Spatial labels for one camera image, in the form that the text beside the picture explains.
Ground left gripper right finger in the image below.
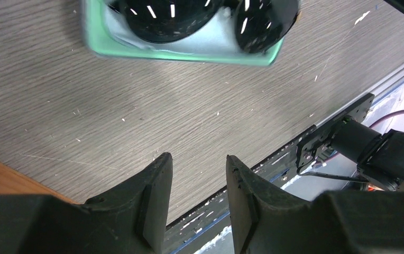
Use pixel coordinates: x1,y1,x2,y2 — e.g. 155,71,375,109
226,156,404,253

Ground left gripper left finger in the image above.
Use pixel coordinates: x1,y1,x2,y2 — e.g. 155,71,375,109
0,152,173,253

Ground light blue cleaning cloth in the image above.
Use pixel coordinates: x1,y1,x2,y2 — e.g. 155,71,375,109
104,7,250,57

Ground grey-blue glasses case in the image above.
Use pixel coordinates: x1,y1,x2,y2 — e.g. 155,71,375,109
80,1,283,66

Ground black sunglasses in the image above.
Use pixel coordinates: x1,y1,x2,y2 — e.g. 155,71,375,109
108,0,300,54

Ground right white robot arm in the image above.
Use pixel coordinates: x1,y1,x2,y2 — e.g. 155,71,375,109
330,120,404,192

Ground orange wooden divider tray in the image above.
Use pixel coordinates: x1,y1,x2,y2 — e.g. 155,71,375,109
0,162,74,203

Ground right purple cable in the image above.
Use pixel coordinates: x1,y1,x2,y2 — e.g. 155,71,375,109
369,108,404,130

